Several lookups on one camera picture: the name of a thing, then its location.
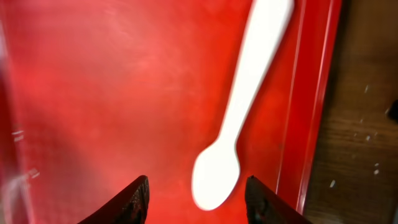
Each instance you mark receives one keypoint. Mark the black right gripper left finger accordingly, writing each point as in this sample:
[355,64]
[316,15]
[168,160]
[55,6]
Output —
[129,206]

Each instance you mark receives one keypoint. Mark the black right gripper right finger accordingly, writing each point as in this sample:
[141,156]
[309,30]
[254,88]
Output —
[263,206]

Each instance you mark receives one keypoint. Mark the white plastic spoon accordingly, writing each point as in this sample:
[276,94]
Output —
[216,169]

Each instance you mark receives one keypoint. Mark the red serving tray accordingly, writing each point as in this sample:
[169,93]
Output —
[97,93]

